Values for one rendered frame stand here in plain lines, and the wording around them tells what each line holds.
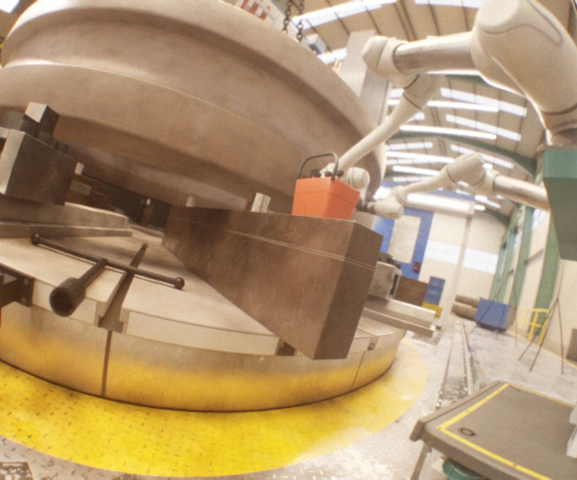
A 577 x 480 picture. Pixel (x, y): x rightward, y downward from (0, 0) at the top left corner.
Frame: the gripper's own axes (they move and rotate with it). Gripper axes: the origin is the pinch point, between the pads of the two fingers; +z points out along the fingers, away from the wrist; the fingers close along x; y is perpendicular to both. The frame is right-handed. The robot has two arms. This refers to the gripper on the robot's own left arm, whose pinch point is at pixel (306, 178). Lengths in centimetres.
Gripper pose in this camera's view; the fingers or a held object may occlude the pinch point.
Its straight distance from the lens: 155.6
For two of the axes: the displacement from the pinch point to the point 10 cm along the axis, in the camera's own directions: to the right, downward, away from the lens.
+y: 2.8, -9.6, 0.5
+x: -7.0, -2.5, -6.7
